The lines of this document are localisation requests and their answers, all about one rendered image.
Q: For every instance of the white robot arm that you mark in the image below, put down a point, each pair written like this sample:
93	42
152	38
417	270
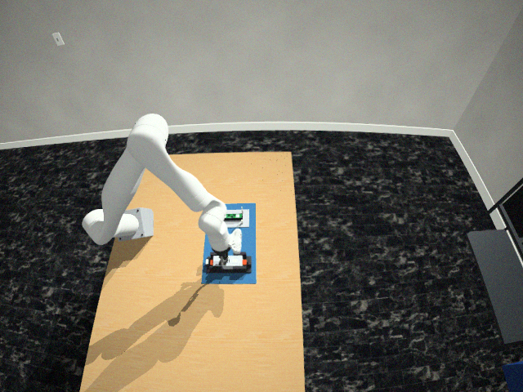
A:
145	150

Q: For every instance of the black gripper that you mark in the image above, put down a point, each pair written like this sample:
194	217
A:
223	256

